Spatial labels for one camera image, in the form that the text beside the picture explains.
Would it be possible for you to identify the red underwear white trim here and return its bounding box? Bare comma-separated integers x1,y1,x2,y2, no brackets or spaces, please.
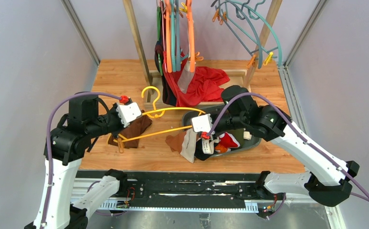
218,132,241,148

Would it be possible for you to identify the black underwear cream waistband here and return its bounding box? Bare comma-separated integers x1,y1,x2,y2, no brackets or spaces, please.
194,138,219,161

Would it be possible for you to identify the brown underwear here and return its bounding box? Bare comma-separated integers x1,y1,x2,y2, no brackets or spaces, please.
165,129,199,163

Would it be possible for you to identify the blue-grey plastic clip hanger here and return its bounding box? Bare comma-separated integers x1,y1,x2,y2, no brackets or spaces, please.
211,0,266,68

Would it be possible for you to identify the teal plastic clip hanger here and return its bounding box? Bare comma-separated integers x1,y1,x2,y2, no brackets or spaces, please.
216,0,283,69

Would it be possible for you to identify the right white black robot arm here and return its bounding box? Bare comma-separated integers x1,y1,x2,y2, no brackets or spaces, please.
212,85,359,207

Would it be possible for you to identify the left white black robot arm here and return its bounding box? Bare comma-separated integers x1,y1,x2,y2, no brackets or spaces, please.
27,92,142,229

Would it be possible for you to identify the dark green underwear in basin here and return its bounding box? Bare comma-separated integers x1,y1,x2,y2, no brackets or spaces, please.
232,128,245,145

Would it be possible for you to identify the orange underwear in basin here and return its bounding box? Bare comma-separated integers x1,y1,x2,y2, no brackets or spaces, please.
215,144,231,154

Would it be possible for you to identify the teal plastic hanger pair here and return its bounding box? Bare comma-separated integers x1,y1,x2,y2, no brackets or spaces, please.
169,0,184,72

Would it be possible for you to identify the orange plastic hanger left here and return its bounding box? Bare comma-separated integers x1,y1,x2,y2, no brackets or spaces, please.
164,0,173,73

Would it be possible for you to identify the orange plastic hanger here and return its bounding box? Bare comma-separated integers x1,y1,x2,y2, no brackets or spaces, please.
185,0,196,73
164,0,173,73

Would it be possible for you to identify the orange plastic hanger right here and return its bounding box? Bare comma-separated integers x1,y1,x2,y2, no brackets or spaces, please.
185,0,196,73

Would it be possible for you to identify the brown cloth on table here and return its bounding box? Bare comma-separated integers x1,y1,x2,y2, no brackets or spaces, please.
120,116,152,148

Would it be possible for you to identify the grey plastic basin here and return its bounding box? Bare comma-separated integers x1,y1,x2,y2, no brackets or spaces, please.
182,104,261,157

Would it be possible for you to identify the large red garment hanging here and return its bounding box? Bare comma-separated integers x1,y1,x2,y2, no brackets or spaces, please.
162,66,230,107

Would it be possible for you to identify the wooden clothes rack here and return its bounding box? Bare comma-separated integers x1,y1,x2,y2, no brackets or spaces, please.
123,0,283,109

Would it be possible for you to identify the dark navy garment hanging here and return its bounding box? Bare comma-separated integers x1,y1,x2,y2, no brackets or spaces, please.
154,6,177,106

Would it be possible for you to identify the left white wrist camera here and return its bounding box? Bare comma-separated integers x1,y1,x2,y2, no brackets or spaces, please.
116,102,143,128

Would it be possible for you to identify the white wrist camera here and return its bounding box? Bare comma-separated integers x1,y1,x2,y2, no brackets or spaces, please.
190,114,213,133
116,102,143,128

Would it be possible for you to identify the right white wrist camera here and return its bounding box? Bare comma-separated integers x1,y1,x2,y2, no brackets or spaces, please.
190,114,213,133

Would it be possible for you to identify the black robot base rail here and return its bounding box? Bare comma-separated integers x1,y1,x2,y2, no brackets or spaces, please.
71,170,311,219

